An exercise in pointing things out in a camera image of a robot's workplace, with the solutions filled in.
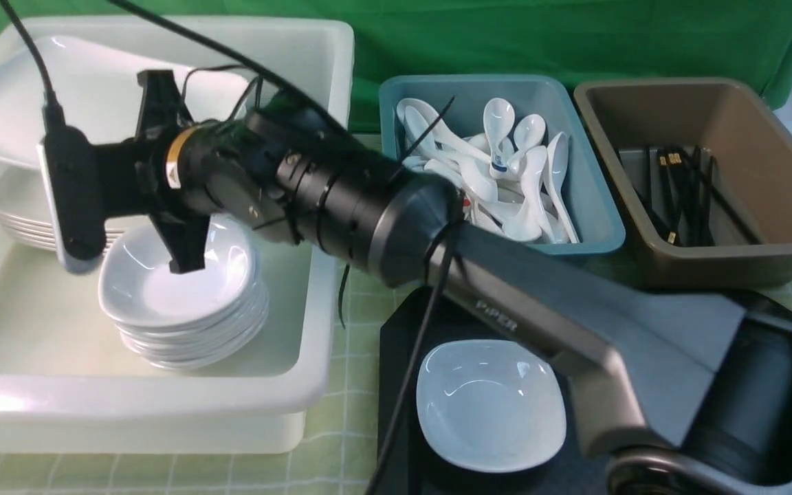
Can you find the stack of white plates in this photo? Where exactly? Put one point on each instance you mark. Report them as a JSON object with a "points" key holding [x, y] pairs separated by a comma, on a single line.
{"points": [[24, 213]]}

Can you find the stack of small white bowls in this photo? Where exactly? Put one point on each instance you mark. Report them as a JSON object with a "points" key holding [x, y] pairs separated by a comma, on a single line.
{"points": [[185, 321]]}

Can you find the white plate in tub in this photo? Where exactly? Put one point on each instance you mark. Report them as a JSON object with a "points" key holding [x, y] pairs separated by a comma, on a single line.
{"points": [[97, 88]]}

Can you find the green backdrop cloth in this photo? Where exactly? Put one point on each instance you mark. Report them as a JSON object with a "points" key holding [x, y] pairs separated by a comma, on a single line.
{"points": [[572, 41]]}

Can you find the large white plastic tub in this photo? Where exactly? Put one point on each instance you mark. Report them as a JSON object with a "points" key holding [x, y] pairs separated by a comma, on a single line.
{"points": [[69, 385]]}

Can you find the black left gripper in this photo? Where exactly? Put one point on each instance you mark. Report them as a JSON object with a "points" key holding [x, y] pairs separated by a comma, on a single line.
{"points": [[140, 176]]}

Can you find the black chopsticks in bin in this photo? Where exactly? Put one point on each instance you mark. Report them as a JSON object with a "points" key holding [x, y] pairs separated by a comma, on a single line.
{"points": [[678, 190]]}

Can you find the teal plastic spoon bin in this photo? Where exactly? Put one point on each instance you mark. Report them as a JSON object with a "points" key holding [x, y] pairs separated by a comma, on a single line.
{"points": [[462, 99]]}

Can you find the small white square bowl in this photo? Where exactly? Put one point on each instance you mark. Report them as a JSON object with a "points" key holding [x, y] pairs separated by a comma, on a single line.
{"points": [[490, 406]]}

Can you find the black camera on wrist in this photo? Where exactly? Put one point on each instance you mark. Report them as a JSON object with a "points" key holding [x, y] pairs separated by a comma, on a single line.
{"points": [[72, 186]]}

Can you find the pile of white spoons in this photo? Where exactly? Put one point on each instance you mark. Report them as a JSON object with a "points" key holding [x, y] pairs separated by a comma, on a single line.
{"points": [[510, 175]]}

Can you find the black serving tray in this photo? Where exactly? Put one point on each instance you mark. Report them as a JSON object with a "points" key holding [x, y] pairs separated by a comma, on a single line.
{"points": [[403, 412]]}

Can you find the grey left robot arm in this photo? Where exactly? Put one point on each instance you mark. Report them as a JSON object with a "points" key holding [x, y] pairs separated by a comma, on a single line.
{"points": [[688, 393]]}

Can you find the brown plastic chopstick bin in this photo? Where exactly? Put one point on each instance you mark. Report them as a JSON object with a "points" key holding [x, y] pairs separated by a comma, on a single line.
{"points": [[754, 153]]}

